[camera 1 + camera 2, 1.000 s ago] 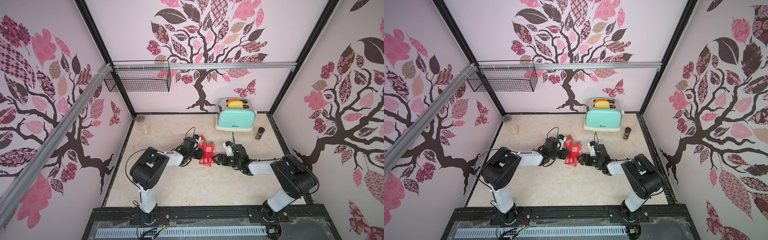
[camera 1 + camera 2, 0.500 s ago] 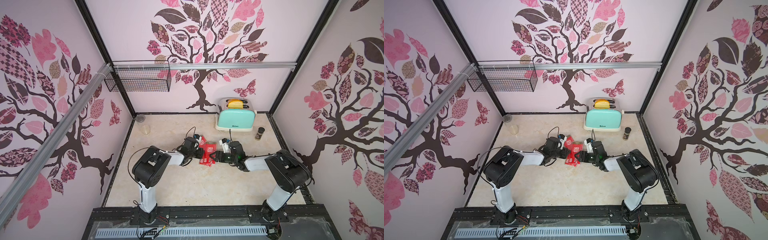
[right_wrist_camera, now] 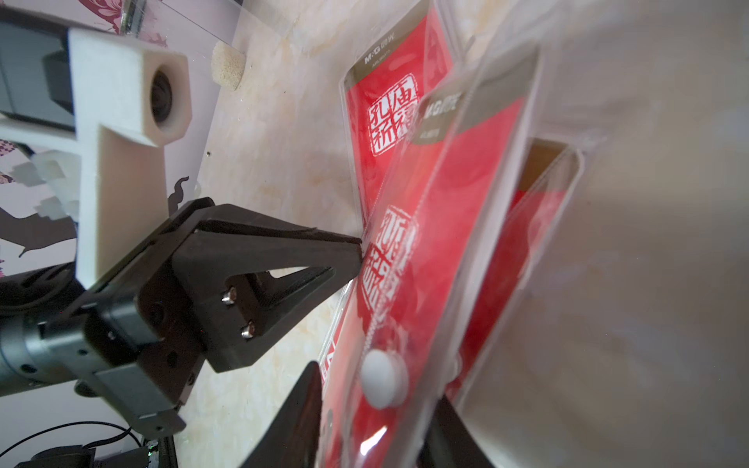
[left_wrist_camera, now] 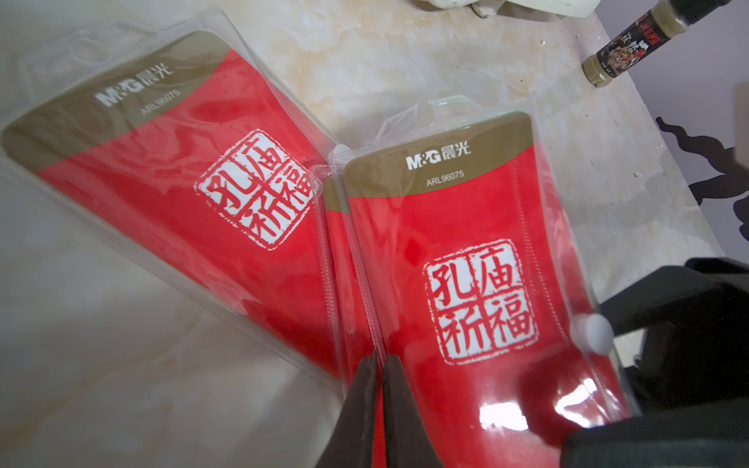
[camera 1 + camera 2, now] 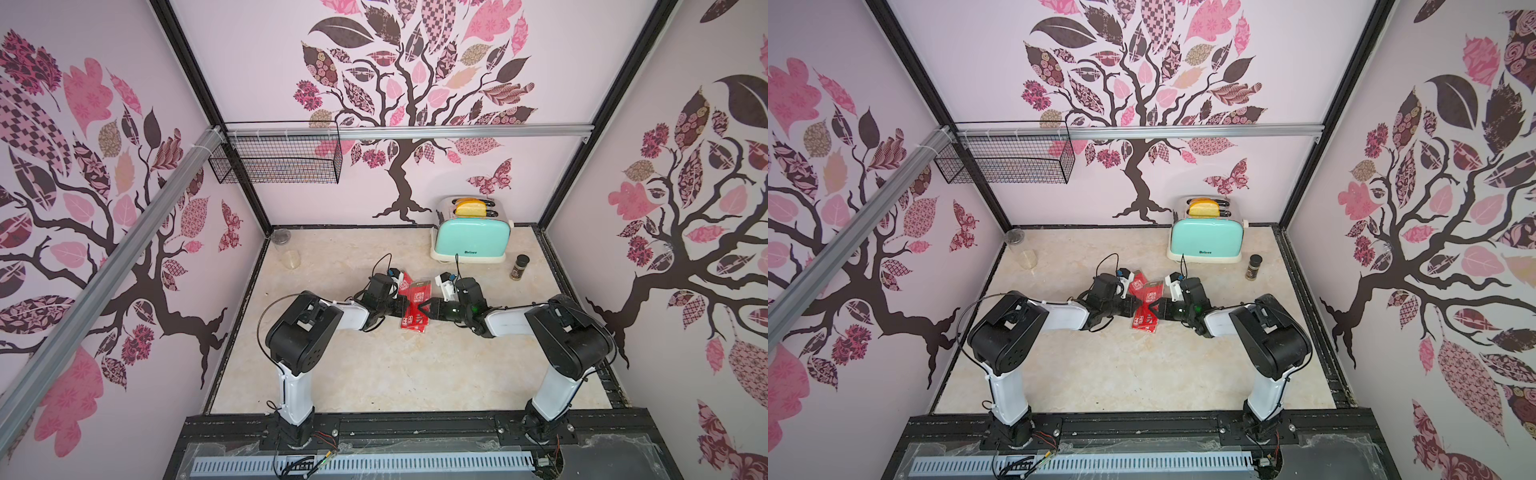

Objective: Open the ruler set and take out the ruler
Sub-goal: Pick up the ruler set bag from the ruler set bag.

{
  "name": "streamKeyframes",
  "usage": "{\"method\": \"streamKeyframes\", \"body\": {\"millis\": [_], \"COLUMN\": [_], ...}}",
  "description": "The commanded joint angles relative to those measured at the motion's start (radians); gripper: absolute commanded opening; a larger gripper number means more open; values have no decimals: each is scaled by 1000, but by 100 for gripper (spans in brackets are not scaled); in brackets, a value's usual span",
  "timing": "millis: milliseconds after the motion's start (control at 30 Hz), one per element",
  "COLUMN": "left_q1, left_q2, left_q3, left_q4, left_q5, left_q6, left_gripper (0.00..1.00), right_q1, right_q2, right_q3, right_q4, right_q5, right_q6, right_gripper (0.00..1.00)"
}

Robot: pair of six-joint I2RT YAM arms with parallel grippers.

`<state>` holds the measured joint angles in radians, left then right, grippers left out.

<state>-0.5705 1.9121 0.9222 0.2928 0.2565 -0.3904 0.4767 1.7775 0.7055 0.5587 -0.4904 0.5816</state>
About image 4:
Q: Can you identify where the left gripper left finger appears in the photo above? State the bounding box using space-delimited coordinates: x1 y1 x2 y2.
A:
315 352 378 468

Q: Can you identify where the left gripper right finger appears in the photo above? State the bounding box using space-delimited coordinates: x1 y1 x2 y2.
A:
382 355 444 468

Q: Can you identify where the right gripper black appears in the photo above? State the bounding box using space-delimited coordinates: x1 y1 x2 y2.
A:
561 257 748 467

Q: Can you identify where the red ruler set package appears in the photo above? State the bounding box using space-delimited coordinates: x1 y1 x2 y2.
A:
1 7 350 391
329 97 632 467

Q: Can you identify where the spice jar black lid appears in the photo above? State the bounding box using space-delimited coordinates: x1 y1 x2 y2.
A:
582 0 731 88

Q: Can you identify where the mint green toaster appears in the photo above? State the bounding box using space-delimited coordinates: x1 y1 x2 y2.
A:
424 0 601 19

